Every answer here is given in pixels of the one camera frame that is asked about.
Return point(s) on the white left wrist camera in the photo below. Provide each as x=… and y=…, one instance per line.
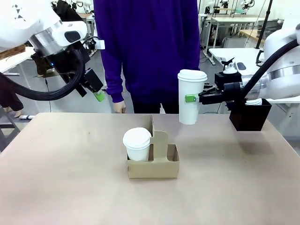
x=100, y=44

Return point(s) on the person in white coat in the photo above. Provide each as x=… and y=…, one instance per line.
x=41, y=65

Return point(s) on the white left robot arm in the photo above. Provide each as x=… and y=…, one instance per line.
x=23, y=23

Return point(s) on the person's right forearm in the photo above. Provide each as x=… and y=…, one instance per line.
x=114, y=86

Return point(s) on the brown fibrous pile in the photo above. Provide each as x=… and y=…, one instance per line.
x=11, y=52

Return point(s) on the white table with brown pile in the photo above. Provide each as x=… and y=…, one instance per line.
x=14, y=61

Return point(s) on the person's left forearm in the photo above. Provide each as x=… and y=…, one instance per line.
x=193, y=58

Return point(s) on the long white workbench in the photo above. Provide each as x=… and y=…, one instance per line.
x=234, y=20

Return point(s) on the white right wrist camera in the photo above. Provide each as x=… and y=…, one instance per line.
x=228, y=69

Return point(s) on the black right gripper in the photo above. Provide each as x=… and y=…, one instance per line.
x=232, y=92

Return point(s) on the large white side table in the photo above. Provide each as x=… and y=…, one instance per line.
x=218, y=52

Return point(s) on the person in maroon trousers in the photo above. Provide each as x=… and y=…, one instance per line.
x=9, y=98

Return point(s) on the white lid of short cup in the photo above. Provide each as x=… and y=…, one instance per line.
x=136, y=137

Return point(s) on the tall white paper cup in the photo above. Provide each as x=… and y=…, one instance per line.
x=187, y=112

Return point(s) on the black stand pole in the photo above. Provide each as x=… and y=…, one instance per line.
x=267, y=14

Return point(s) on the person's purple sweater torso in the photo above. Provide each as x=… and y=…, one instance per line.
x=150, y=35

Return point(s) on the stack of white lids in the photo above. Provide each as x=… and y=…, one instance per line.
x=254, y=102

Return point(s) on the short white paper cup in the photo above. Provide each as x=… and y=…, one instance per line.
x=138, y=152

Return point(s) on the brown cardboard cup carrier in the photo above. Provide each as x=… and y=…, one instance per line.
x=152, y=168

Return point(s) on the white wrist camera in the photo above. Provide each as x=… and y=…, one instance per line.
x=100, y=44
x=228, y=69

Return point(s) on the black plastic box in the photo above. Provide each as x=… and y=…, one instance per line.
x=248, y=119

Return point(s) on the white lid of tall cup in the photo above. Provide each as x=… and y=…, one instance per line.
x=192, y=74

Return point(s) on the person's right hand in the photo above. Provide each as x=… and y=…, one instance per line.
x=119, y=107

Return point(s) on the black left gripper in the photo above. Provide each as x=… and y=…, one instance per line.
x=92, y=80

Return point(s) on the black jacket on chair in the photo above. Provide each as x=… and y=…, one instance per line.
x=68, y=11

